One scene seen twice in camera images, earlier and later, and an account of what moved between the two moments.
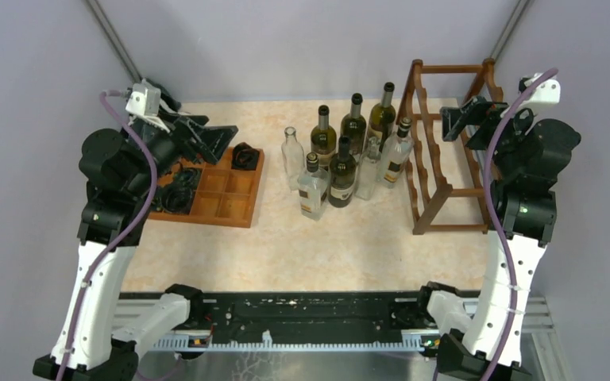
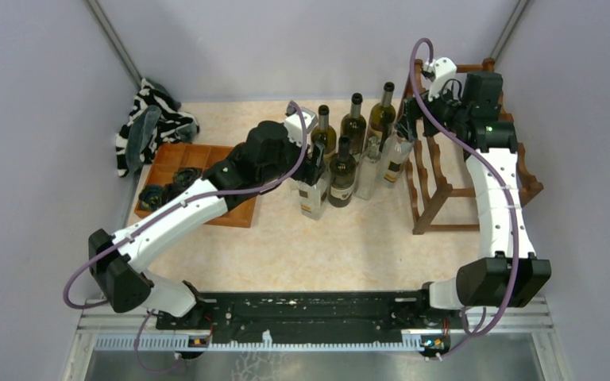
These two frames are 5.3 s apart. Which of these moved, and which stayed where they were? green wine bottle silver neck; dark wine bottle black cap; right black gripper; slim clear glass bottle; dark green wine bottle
Moved: right black gripper
Stayed: dark green wine bottle; green wine bottle silver neck; slim clear glass bottle; dark wine bottle black cap
